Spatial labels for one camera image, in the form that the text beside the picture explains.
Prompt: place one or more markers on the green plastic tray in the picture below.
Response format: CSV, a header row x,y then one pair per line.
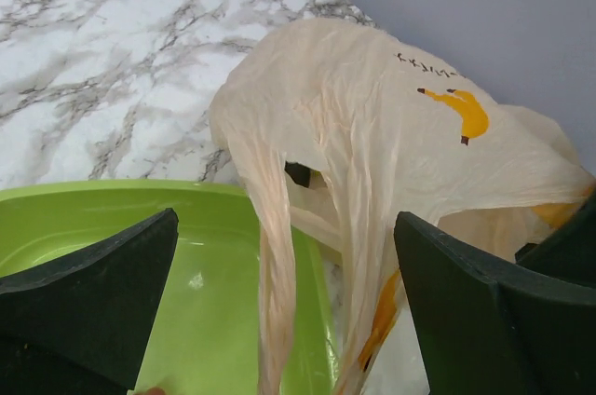
x,y
205,336

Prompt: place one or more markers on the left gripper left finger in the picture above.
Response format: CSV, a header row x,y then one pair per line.
x,y
80,323

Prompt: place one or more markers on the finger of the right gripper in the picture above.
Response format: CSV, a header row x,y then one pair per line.
x,y
569,252

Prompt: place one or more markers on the fake yellow banana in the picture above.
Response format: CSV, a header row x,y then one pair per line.
x,y
556,215

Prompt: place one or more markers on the translucent orange plastic bag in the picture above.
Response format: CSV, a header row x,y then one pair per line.
x,y
334,129

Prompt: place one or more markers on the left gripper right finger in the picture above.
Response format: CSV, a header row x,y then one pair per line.
x,y
487,326

